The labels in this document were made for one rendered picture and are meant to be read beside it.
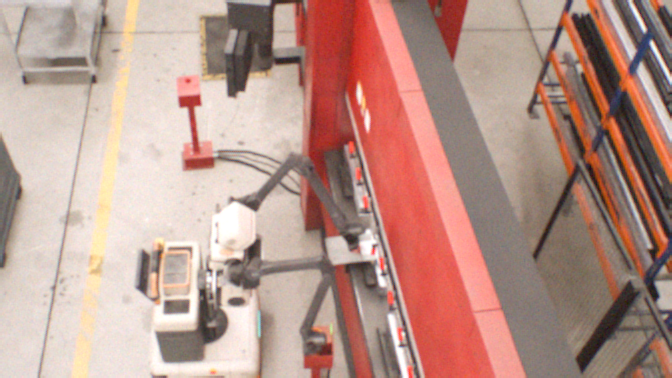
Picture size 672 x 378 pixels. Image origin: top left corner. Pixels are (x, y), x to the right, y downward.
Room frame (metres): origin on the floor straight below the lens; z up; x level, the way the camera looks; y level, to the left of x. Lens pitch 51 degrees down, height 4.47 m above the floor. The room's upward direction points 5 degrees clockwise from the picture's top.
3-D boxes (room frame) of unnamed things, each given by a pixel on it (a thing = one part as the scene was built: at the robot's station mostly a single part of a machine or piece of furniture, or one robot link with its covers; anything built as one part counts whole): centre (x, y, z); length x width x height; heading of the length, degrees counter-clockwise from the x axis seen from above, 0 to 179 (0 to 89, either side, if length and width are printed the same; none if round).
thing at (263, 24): (3.52, 0.52, 1.53); 0.51 x 0.25 x 0.85; 179
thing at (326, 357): (1.90, -0.01, 0.75); 0.20 x 0.16 x 0.18; 6
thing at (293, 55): (3.61, 0.28, 1.17); 0.40 x 0.24 x 0.07; 14
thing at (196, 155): (3.79, 1.04, 0.41); 0.25 x 0.20 x 0.83; 104
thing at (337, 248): (2.38, -0.15, 1.00); 0.26 x 0.18 x 0.01; 104
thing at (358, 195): (2.95, -0.16, 0.92); 0.50 x 0.06 x 0.10; 14
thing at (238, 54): (3.47, 0.60, 1.42); 0.45 x 0.12 x 0.36; 179
